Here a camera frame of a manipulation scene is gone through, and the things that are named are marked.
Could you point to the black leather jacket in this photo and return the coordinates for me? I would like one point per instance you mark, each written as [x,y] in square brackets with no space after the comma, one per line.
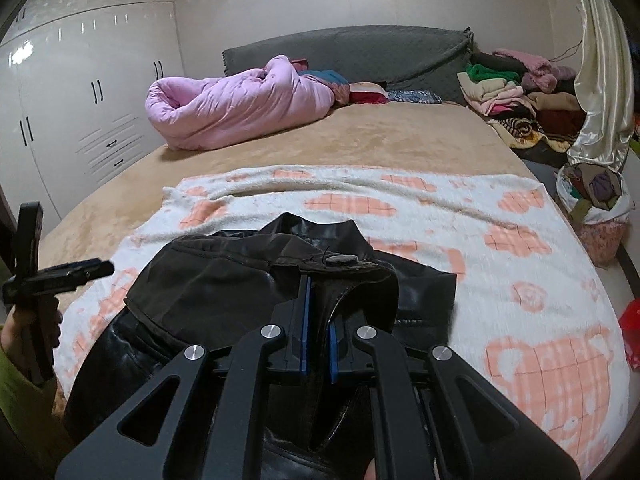
[198,376]

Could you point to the red and blue pillows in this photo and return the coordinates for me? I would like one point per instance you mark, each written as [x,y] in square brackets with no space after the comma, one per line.
[346,93]

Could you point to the pink puffy quilt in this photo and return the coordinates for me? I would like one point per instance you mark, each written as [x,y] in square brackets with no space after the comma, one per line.
[211,113]

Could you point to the person's left hand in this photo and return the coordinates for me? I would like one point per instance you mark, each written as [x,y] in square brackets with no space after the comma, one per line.
[28,339]

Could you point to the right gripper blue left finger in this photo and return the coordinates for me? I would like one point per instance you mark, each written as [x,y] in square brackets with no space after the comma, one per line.
[304,325]

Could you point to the grey headboard cover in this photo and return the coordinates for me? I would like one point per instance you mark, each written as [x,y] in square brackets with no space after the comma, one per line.
[401,58]

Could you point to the red plastic bag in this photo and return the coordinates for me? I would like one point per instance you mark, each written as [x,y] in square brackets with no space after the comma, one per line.
[630,327]

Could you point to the white pink patterned blanket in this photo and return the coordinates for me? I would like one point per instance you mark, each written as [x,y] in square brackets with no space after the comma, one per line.
[531,313]

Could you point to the white wardrobe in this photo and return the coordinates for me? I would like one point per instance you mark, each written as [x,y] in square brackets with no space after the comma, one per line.
[74,77]

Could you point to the pile of folded clothes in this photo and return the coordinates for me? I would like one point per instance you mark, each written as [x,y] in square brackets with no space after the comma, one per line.
[529,102]

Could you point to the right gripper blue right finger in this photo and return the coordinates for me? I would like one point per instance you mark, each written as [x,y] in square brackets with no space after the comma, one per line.
[334,352]

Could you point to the cream satin curtain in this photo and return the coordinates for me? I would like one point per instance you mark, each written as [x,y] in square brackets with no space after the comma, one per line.
[604,87]

